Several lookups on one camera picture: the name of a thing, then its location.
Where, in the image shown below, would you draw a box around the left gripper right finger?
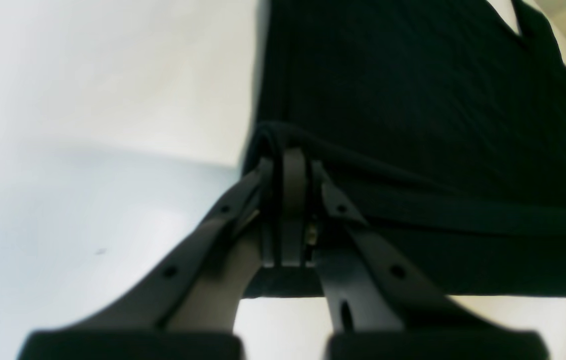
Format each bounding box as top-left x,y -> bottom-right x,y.
311,161 -> 550,360

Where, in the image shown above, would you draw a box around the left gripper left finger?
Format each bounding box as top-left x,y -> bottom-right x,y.
18,158 -> 274,360

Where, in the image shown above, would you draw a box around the black T-shirt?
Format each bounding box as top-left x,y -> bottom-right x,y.
242,0 -> 566,297

